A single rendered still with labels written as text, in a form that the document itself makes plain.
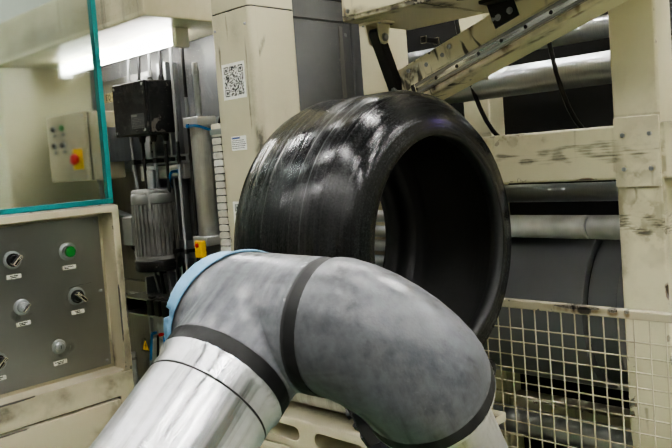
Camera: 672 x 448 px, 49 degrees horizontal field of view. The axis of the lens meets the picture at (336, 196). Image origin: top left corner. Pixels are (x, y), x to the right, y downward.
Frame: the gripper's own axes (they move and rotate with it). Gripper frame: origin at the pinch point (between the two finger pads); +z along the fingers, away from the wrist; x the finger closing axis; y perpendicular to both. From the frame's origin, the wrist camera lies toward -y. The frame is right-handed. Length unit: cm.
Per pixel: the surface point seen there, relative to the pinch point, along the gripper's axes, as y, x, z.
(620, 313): 36, 44, 13
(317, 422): 19.8, -15.0, 4.6
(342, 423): 20.4, -10.7, 2.9
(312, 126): -19.5, 5.9, 33.1
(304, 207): -17.1, 0.6, 16.7
